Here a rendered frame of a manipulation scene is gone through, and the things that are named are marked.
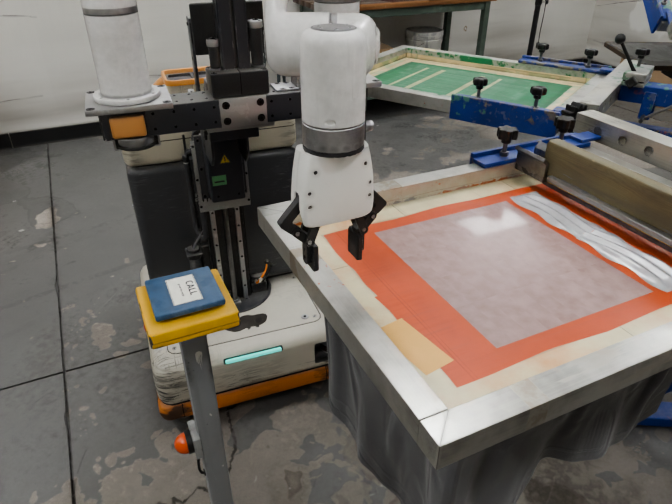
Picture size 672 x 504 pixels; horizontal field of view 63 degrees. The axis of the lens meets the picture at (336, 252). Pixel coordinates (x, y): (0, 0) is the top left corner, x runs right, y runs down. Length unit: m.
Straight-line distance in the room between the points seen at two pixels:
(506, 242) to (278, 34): 0.54
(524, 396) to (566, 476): 1.26
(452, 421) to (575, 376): 0.17
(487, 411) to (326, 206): 0.30
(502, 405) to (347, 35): 0.43
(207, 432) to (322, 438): 0.89
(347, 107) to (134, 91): 0.60
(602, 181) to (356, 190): 0.56
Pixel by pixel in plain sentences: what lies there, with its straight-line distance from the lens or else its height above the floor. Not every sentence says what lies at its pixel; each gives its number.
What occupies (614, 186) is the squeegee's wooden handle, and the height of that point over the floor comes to 1.03.
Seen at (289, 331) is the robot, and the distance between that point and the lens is 1.83.
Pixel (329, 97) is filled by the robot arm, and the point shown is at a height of 1.28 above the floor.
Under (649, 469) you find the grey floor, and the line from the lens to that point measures 2.04.
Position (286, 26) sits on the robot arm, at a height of 1.33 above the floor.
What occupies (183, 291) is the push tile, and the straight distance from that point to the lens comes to 0.85.
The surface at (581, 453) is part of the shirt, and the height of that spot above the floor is 0.69.
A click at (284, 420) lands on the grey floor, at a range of 1.93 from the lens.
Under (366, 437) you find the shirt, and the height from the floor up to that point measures 0.61.
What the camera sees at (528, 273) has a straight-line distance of 0.93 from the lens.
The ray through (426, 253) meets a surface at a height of 0.96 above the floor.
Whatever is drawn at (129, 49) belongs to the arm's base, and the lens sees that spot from 1.14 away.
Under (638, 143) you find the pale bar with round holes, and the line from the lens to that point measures 1.37.
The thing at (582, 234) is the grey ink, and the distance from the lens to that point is 1.07.
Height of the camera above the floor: 1.45
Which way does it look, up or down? 32 degrees down
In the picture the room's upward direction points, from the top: straight up
